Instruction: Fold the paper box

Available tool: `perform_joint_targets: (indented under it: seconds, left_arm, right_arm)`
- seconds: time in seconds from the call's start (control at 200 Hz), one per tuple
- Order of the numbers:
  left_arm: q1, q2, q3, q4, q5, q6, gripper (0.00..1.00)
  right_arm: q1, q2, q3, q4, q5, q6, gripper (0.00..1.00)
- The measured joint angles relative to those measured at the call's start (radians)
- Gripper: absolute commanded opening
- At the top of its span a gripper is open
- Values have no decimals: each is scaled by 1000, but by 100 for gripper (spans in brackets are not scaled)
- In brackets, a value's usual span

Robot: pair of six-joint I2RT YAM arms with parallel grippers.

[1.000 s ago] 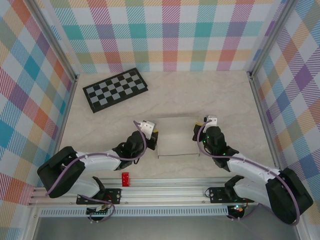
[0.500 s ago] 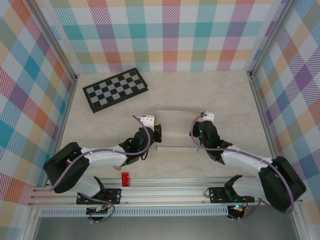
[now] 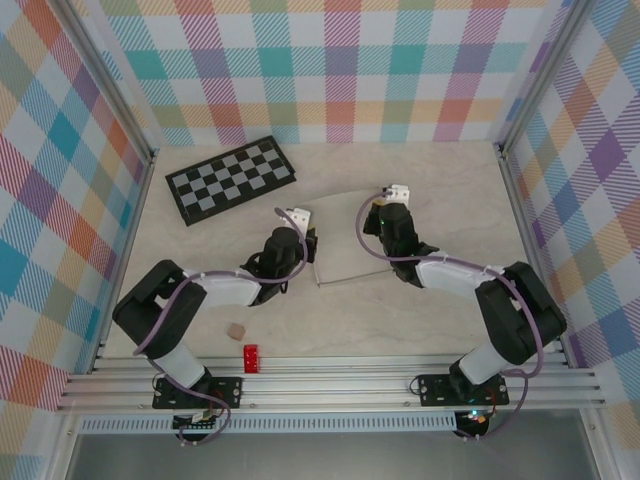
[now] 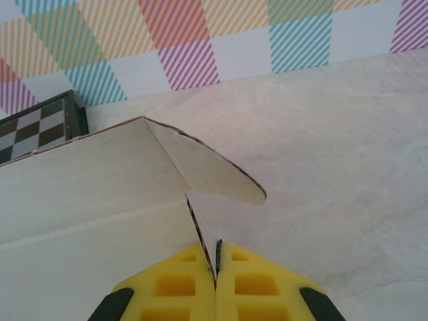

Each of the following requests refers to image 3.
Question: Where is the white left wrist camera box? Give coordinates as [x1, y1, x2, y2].
[288, 207, 313, 234]

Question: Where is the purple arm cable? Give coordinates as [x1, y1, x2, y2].
[355, 188, 547, 444]
[132, 207, 307, 446]

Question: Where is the aluminium rail frame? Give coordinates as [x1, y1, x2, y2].
[55, 353, 609, 414]

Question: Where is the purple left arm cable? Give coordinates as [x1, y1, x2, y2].
[132, 207, 307, 446]

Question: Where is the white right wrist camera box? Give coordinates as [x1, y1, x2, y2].
[381, 183, 412, 207]

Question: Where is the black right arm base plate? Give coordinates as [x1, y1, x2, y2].
[417, 372, 510, 407]

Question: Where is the white paper box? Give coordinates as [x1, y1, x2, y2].
[292, 185, 396, 287]

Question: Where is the aluminium corner post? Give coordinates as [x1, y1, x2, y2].
[492, 0, 594, 154]
[49, 0, 160, 169]

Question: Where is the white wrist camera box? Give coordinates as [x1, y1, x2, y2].
[381, 183, 412, 207]
[288, 207, 313, 234]

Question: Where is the red toy brick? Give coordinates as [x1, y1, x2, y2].
[242, 343, 262, 374]

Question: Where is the aluminium side rail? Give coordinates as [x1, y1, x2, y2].
[493, 142, 575, 370]
[89, 149, 159, 375]

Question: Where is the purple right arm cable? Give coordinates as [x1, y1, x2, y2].
[355, 188, 547, 444]

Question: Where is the black and grey checkerboard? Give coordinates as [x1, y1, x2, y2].
[165, 135, 299, 228]

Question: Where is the small controller board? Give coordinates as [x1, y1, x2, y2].
[172, 408, 224, 435]
[455, 408, 494, 437]

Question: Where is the slotted white cable duct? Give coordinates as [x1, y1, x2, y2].
[79, 410, 459, 435]

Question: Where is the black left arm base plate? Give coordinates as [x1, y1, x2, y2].
[152, 375, 244, 410]

